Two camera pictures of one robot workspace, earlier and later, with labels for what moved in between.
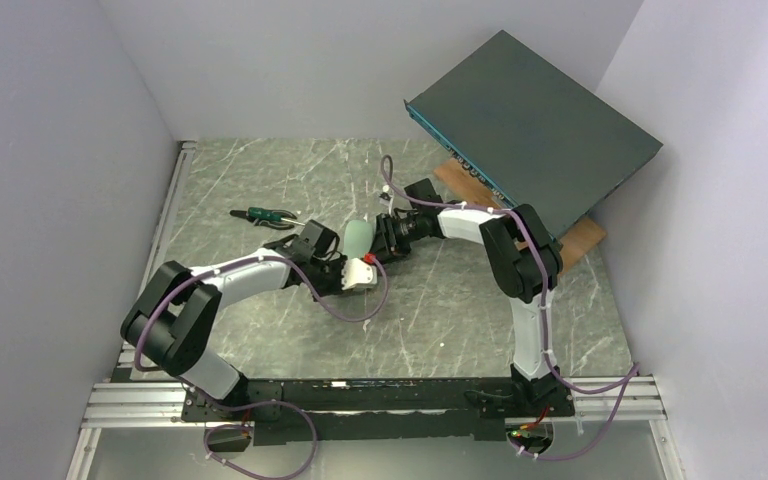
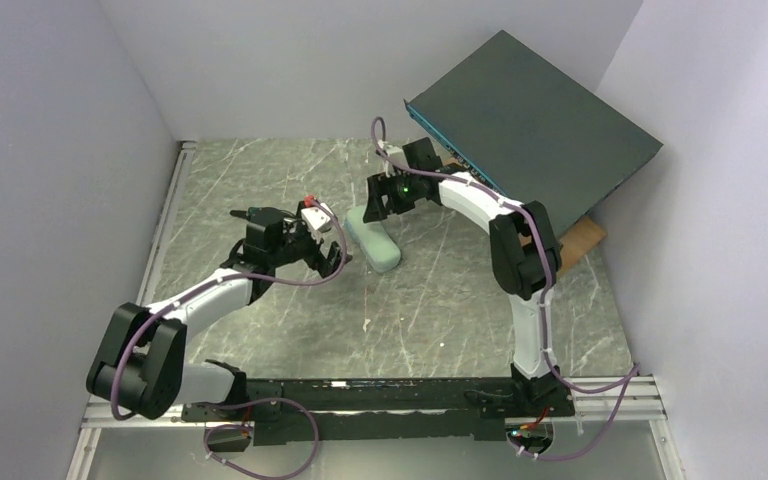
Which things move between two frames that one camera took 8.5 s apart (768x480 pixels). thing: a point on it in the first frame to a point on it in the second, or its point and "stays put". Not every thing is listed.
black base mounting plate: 373,412 stays put
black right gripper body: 383,234 to 378,198
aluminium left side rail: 187,150 stays put
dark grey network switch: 529,131 stays put
